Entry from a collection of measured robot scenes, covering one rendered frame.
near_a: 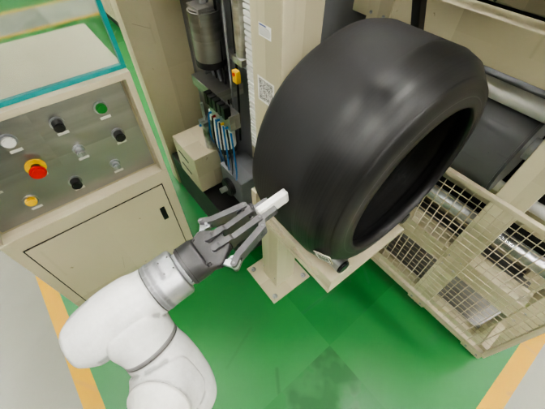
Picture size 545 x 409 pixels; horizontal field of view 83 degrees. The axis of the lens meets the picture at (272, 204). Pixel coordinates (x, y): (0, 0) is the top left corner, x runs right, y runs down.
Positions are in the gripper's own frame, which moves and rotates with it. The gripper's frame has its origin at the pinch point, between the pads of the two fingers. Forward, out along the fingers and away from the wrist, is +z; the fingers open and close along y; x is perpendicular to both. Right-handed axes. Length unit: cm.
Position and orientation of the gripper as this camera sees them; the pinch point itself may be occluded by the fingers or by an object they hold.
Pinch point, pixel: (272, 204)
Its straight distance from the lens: 60.0
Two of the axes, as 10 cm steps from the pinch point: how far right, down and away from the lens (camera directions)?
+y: -6.1, -6.2, 4.9
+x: 1.1, 5.5, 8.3
